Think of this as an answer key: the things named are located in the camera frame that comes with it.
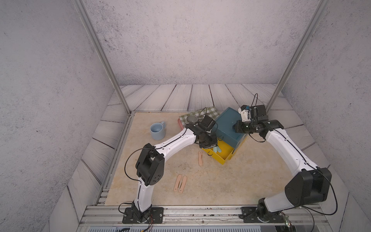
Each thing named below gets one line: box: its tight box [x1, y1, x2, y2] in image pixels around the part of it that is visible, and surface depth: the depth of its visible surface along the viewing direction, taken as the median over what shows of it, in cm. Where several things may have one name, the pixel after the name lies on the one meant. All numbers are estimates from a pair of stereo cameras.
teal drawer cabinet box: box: [215, 106, 249, 150], surface depth 83 cm
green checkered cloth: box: [179, 106, 221, 126], surface depth 121 cm
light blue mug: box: [149, 121, 166, 141], surface depth 104 cm
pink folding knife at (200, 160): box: [198, 150, 203, 166], surface depth 95 cm
